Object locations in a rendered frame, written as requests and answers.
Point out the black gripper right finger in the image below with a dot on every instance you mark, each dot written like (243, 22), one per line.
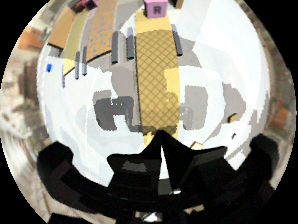
(180, 159)

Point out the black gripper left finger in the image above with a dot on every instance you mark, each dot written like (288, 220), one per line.
(147, 162)

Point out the purple labelled cube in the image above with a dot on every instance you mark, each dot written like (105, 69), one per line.
(155, 8)

